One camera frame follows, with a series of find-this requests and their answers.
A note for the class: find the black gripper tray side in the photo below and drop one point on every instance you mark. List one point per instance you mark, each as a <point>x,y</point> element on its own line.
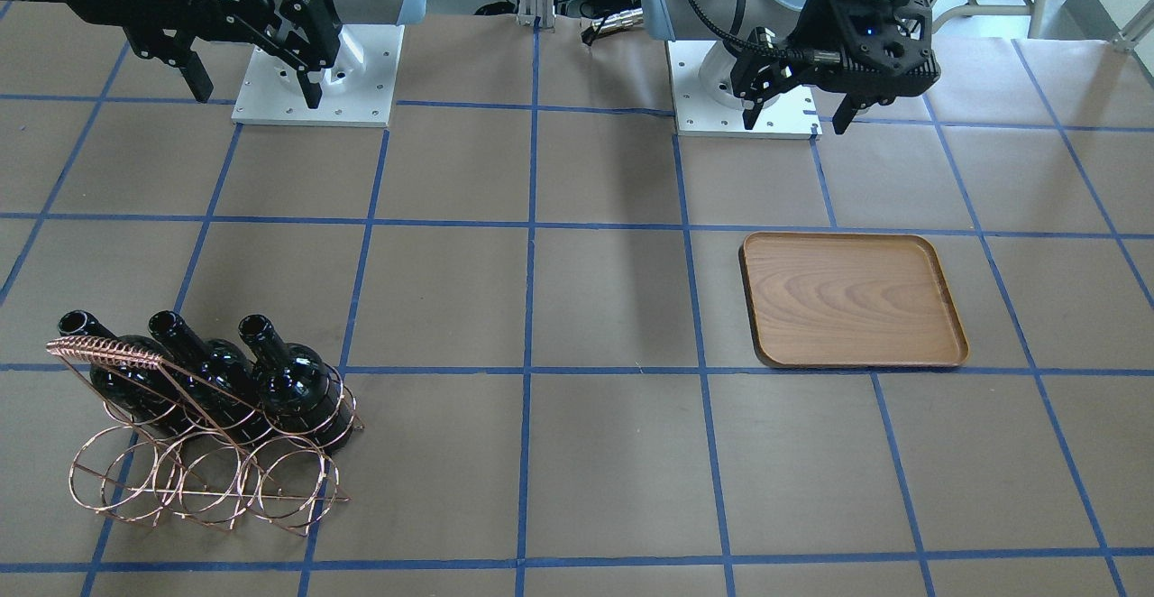
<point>814,17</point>

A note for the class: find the dark wine bottle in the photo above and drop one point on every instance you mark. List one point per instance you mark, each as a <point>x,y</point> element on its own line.
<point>224,389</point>
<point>142,394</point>
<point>297,391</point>

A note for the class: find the robot arm over tray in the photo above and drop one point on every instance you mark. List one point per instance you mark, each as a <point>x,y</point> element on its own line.
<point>730,22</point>

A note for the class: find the wooden tray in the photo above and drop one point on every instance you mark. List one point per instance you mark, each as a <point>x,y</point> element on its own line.
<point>850,300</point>

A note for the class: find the white base plate tray side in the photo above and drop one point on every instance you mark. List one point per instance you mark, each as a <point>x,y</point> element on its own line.
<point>704,104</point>

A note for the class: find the white base plate rack side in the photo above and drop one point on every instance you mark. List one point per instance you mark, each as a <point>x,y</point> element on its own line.
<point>356,92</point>

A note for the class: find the copper wire wine rack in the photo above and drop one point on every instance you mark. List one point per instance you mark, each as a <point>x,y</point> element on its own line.
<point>204,474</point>

